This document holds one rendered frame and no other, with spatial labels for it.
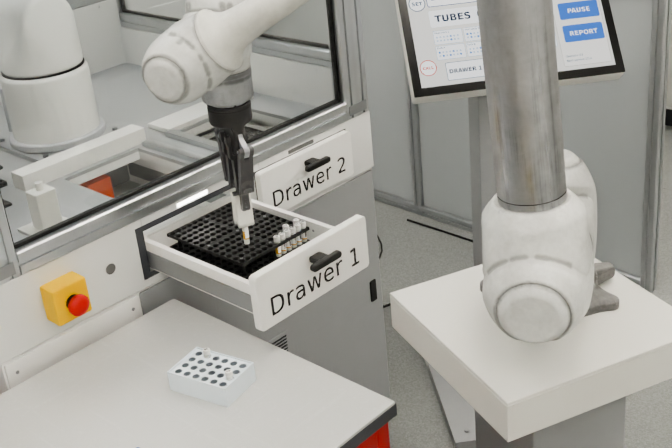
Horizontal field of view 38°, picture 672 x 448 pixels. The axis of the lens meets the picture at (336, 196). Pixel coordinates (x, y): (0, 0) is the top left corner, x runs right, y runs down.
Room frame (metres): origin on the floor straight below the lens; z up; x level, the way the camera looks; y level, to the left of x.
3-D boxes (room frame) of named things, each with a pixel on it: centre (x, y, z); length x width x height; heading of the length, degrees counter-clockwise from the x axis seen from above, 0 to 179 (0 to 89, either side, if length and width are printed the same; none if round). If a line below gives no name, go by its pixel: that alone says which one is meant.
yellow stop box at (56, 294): (1.57, 0.50, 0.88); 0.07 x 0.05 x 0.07; 135
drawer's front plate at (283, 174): (2.04, 0.06, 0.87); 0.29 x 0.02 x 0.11; 135
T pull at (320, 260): (1.57, 0.04, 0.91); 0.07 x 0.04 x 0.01; 135
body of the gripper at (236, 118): (1.61, 0.17, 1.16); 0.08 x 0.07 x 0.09; 24
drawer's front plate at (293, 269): (1.59, 0.06, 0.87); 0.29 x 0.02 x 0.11; 135
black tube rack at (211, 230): (1.73, 0.20, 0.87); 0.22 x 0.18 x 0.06; 45
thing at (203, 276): (1.74, 0.20, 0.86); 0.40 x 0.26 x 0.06; 45
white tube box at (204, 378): (1.42, 0.24, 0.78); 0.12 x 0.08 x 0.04; 57
